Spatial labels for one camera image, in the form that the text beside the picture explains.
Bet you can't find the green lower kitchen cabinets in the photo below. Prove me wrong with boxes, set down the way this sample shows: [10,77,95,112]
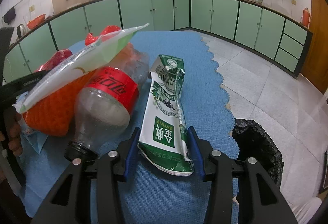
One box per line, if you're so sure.
[1,0,312,83]

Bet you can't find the orange plastic basin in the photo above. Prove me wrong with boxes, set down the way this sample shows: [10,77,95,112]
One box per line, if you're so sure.
[27,14,45,30]

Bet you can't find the black trash bin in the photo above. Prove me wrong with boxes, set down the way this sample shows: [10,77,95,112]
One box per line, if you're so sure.
[232,119,284,187]

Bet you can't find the orange foam fruit net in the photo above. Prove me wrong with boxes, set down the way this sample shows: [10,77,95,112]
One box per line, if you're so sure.
[22,41,134,137]

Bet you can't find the orange thermos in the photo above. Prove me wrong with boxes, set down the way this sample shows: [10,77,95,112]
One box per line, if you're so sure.
[301,7,310,28]

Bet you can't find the black hanging cloth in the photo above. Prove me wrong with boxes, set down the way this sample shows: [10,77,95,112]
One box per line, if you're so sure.
[3,7,16,25]

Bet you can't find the person's left hand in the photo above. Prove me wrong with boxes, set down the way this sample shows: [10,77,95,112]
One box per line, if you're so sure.
[3,106,23,157]

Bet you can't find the white green plastic pouch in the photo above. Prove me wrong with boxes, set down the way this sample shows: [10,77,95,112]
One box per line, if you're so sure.
[15,23,149,114]

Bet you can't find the steel electric kettle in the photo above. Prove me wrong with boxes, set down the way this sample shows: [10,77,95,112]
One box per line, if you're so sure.
[16,24,28,39]

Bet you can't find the blue table mat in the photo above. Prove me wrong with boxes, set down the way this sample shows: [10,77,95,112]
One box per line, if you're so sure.
[19,31,239,223]

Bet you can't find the clear cola bottle red label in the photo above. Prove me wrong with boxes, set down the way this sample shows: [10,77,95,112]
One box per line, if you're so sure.
[65,49,150,161]

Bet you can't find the red plastic bag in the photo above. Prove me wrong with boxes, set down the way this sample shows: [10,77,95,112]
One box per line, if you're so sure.
[34,25,121,72]

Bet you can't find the green white milk carton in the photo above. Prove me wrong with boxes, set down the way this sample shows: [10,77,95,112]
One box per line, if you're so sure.
[138,54,194,177]

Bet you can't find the brown wooden door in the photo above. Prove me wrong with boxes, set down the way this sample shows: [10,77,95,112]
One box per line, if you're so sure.
[301,0,328,93]

